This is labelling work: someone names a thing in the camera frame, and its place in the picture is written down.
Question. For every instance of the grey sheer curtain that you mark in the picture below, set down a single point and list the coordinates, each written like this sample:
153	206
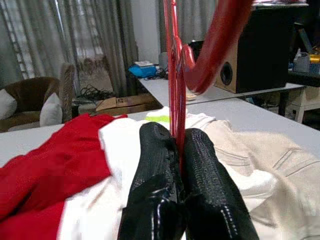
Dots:
197	20
50	37

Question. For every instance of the brown armchair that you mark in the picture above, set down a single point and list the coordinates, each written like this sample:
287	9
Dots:
30	97

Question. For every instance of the cream jacket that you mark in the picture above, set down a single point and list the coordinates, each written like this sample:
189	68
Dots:
287	160

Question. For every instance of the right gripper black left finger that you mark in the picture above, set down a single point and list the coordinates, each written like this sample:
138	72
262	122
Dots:
152	175

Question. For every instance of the wooden black-front speaker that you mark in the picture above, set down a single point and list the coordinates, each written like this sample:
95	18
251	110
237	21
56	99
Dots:
265	50

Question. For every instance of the white shirt lime collar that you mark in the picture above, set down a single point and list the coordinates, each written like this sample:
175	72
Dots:
117	150

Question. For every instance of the blue bag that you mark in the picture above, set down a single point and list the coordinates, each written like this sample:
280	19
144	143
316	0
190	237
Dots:
142	70

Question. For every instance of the red plastic hanger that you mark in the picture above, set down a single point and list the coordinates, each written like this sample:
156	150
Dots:
220	50

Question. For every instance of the red shirt white-trimmed hem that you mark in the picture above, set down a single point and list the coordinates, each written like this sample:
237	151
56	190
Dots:
57	155

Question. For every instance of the white pillow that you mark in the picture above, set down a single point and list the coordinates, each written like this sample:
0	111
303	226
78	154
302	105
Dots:
6	103
51	110

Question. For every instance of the white wooden side table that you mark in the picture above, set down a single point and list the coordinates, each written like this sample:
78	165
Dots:
307	105

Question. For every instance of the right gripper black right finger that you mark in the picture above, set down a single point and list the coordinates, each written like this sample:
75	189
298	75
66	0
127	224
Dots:
210	195

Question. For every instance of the flat cardboard box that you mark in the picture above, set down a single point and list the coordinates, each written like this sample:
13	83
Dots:
117	103

